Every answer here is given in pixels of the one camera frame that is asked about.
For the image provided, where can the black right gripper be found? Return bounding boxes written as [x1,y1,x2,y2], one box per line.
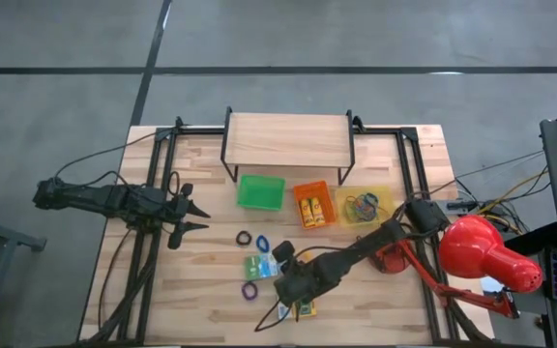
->
[272,240,321,305]

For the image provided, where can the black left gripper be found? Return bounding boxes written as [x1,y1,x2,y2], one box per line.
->
[161,182,211,250]

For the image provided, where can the yellow crayon box with barcode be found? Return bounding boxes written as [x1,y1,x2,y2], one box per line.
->
[278,300,317,321]

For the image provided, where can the large green crayon box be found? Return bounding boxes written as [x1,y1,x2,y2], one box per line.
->
[244,253,279,282]

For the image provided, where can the purple spiral coil band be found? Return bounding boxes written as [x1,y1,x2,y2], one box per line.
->
[241,280,259,302]

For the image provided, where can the green plastic basket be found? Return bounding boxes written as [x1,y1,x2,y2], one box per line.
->
[236,174,287,212]

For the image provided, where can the small yellow crayon box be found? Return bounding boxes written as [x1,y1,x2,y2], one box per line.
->
[310,196,327,226]
[299,197,314,228]

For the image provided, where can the orange rubber band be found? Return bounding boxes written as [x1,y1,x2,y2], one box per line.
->
[345,195,365,221]

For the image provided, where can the orange plastic basket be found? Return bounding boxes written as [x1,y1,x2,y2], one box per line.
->
[292,180,337,230]

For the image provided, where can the yellow plastic basket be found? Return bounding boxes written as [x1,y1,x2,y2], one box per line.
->
[335,186,396,228]

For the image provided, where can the red desk lamp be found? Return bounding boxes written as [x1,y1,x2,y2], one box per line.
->
[369,214,544,320]

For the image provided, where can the wooden shelf riser black legs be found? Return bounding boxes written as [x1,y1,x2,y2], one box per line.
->
[219,105,357,188]

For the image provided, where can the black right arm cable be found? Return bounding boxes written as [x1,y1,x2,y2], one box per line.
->
[253,245,362,334]

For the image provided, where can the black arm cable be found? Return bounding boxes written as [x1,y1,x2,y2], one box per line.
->
[54,130,183,195]
[253,245,362,334]

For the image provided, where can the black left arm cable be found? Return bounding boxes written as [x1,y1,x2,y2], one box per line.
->
[54,130,183,195]

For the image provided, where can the black metal table frame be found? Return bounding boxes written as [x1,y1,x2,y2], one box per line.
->
[77,115,495,347]

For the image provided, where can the bundle of coloured wires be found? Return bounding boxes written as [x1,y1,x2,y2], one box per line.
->
[445,149,550,236]

